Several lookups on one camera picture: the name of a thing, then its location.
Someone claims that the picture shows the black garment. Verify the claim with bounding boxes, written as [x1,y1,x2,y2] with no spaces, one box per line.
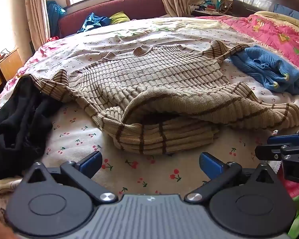
[0,76,70,180]

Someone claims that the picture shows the brown handbag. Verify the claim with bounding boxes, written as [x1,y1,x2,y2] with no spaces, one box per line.
[218,1,234,15]

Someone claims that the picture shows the yellow-green cloth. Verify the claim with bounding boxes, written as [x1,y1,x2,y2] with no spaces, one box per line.
[110,11,130,25]

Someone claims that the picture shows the blue pillow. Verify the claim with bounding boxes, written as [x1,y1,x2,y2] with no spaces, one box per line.
[274,4,299,25]

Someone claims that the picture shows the beige striped knit sweater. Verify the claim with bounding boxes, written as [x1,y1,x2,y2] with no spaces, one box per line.
[24,40,299,155]

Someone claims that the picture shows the blue knit sweater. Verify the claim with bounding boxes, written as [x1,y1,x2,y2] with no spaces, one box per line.
[229,45,299,95]

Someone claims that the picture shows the maroon sofa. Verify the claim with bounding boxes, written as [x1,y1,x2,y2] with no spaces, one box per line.
[58,0,168,38]

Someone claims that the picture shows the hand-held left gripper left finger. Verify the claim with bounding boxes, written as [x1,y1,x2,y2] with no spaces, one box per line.
[22,151,119,205]

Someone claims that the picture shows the wooden cabinet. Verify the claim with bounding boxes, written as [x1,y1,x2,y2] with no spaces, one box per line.
[0,48,24,105]

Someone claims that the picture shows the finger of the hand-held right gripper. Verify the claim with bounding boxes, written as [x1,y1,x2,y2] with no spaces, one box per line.
[267,129,299,145]
[255,144,299,160]

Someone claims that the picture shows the cherry print bed sheet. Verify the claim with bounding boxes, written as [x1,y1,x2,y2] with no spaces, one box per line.
[0,17,299,205]

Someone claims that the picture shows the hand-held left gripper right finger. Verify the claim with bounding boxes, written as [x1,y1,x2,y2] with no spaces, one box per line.
[184,152,279,204]

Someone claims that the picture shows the blue plastic bag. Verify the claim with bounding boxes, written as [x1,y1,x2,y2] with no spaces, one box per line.
[47,0,66,39]

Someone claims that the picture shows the blue garment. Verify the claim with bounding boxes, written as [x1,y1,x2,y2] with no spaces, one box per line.
[77,12,112,33]

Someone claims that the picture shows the cluttered nightstand items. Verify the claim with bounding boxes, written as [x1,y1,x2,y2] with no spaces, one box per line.
[189,0,235,16]

